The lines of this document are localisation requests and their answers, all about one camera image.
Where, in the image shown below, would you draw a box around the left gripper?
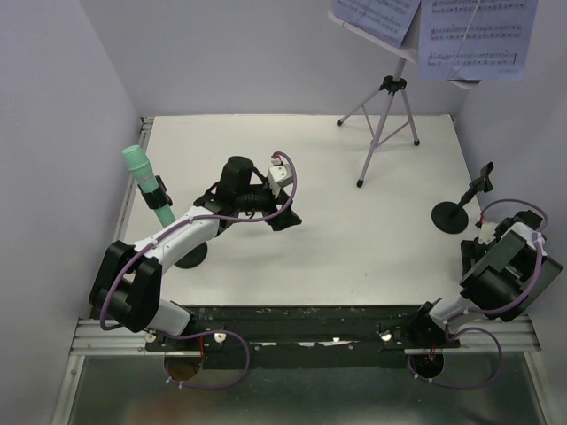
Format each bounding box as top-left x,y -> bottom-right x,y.
237,182 -> 303,231

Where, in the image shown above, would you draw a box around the black mic stand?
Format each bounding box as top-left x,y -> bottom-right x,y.
137,175 -> 208,269
431,162 -> 494,235

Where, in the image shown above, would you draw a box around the green microphone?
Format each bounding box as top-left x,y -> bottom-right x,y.
122,145 -> 175,228

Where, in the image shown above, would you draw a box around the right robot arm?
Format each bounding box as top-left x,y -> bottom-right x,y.
404,210 -> 563,348

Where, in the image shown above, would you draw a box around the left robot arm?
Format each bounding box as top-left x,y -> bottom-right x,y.
89,151 -> 302,350

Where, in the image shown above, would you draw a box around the white music stand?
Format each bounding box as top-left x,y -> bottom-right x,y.
327,0 -> 484,188

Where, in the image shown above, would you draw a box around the right sheet music page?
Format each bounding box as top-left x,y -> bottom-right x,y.
418,0 -> 538,81

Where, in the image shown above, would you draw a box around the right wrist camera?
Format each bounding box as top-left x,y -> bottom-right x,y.
477,217 -> 498,244

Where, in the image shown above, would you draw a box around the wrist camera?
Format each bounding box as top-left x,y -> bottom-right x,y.
477,217 -> 498,244
267,153 -> 294,197

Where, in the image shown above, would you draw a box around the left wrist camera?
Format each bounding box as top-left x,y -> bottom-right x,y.
267,153 -> 294,197

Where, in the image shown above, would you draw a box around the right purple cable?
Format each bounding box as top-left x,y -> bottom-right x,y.
407,198 -> 550,390

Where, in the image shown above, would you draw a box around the aluminium frame rail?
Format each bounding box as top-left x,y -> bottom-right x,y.
48,115 -> 544,425

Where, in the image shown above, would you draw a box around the black mounting rail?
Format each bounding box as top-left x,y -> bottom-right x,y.
145,303 -> 456,370

